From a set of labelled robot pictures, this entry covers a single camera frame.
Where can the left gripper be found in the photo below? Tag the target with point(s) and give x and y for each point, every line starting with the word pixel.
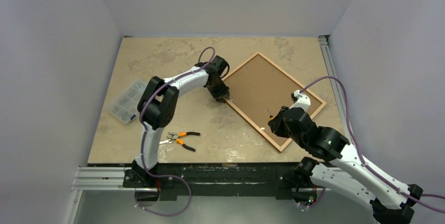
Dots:
pixel 223 92

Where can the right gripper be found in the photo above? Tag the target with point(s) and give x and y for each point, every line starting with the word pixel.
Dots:
pixel 276 123

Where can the wooden picture frame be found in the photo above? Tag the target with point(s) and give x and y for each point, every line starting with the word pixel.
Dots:
pixel 256 85

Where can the yellow handled screwdriver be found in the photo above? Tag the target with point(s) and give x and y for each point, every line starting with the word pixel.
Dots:
pixel 270 114

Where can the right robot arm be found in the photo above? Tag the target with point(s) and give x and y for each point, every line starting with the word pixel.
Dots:
pixel 334 163

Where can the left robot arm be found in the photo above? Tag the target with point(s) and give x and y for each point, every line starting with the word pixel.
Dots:
pixel 158 104

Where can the small silver wrench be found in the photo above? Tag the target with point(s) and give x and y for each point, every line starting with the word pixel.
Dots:
pixel 166 141

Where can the clear plastic organizer box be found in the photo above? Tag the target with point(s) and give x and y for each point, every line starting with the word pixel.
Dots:
pixel 124 106

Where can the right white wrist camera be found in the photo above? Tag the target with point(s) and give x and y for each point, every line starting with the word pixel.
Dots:
pixel 300 100

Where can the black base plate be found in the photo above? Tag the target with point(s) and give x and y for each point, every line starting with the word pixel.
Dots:
pixel 282 181

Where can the aluminium rail frame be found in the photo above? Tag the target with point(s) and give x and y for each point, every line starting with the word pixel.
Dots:
pixel 304 58

